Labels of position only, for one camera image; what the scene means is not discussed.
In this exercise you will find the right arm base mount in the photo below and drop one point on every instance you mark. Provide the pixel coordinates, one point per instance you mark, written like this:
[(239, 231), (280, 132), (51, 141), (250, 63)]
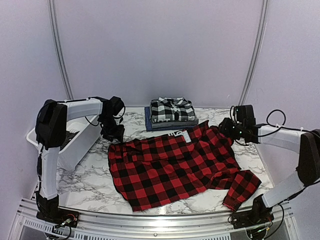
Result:
[(245, 219)]

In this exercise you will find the wall aluminium profile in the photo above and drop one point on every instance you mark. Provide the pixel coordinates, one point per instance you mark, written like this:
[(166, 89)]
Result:
[(52, 10), (262, 23)]

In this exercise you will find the blue checked folded shirt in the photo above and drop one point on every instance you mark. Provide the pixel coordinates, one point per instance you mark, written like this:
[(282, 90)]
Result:
[(147, 115)]

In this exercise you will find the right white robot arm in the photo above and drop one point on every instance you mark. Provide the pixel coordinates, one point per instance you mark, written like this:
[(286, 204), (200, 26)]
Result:
[(241, 124)]

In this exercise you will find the aluminium front frame rail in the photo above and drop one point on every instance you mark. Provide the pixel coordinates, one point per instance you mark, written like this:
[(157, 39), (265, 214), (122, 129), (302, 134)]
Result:
[(111, 226)]

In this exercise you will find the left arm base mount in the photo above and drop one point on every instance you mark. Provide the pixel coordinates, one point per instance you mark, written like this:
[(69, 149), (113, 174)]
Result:
[(64, 218)]

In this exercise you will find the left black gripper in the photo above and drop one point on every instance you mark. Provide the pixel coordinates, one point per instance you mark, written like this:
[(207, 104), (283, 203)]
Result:
[(118, 134)]

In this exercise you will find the black white plaid folded shirt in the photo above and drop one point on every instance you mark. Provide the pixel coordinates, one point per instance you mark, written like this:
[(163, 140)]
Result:
[(166, 109)]

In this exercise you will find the right wall aluminium profile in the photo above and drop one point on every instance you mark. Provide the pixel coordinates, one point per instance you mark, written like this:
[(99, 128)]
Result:
[(262, 23)]

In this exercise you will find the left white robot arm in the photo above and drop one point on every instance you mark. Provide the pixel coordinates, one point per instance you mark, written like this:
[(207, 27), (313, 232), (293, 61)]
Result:
[(51, 132)]

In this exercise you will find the white plastic bin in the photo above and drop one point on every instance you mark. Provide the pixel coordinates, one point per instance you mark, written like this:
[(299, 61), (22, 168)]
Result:
[(68, 157)]

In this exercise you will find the left wall aluminium profile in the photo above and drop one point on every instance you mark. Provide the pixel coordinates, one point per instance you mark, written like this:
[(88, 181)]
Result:
[(52, 10)]

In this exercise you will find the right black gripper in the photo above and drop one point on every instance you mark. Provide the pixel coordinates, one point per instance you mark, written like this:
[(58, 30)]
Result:
[(224, 128)]

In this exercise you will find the dark striped shirt in bin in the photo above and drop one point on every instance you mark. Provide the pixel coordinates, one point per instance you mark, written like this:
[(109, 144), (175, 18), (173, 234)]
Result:
[(69, 136)]

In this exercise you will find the red black plaid shirt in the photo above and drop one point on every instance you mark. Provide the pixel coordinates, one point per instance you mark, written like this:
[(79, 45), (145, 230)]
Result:
[(161, 170)]

